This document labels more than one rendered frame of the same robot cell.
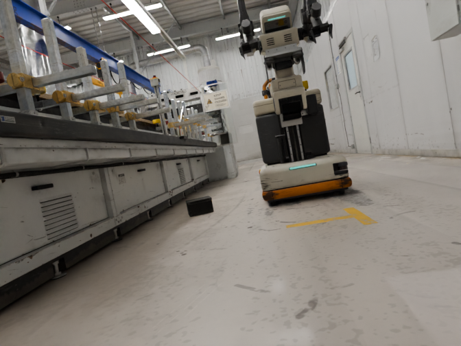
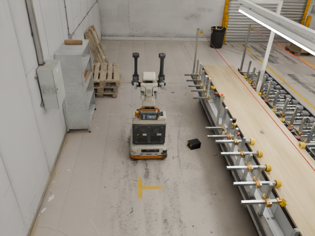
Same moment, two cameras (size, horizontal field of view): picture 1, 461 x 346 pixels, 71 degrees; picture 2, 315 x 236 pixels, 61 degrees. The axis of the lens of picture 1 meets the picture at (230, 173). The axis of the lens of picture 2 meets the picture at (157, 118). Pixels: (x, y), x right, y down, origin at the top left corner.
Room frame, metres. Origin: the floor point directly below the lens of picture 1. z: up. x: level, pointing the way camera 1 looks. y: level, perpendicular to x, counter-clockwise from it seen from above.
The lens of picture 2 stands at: (6.35, -1.17, 3.04)
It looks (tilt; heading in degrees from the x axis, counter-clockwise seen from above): 32 degrees down; 168
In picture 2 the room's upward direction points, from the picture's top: 2 degrees clockwise
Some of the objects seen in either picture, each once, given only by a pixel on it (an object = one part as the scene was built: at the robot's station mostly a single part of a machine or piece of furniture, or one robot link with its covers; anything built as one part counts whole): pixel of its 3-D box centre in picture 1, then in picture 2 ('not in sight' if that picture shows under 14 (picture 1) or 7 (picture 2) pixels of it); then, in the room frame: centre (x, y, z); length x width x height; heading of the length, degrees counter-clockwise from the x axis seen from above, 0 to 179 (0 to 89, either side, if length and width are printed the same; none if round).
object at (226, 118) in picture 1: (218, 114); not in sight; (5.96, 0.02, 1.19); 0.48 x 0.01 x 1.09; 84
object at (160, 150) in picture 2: not in sight; (150, 150); (2.92, -0.56, 0.23); 0.41 x 0.02 x 0.08; 83
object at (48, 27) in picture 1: (57, 72); (199, 74); (1.48, 0.67, 0.93); 0.04 x 0.04 x 0.48; 84
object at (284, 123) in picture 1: (298, 106); not in sight; (2.42, -0.58, 0.68); 0.28 x 0.27 x 0.25; 83
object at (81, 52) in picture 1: (89, 93); (201, 81); (1.73, 0.65, 0.88); 0.04 x 0.04 x 0.48; 84
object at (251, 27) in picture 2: not in sight; (245, 50); (1.05, 1.84, 1.25); 0.15 x 0.08 x 1.10; 174
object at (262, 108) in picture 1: (289, 123); (148, 124); (2.68, -0.56, 0.59); 0.55 x 0.34 x 0.83; 83
